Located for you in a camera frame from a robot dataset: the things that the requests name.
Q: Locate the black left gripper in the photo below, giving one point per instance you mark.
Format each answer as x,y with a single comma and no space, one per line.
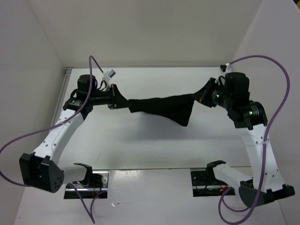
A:
116,100

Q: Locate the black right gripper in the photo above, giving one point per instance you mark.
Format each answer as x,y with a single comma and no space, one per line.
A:
204,97

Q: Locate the black skirt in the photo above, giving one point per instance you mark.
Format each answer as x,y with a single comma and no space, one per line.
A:
176,108

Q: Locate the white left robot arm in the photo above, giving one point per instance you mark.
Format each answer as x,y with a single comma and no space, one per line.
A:
40,168

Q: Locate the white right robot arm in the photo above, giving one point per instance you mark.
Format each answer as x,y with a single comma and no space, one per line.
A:
266,183

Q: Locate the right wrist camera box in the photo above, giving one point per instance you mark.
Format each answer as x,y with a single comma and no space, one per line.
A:
236,85

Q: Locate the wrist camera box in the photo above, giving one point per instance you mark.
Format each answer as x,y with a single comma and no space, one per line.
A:
236,85
83,83

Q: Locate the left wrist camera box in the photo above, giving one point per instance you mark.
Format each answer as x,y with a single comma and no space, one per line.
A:
83,83

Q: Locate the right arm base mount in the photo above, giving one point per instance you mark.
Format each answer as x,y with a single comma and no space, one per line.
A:
203,185

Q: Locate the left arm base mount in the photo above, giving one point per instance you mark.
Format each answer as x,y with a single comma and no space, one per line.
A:
97,187

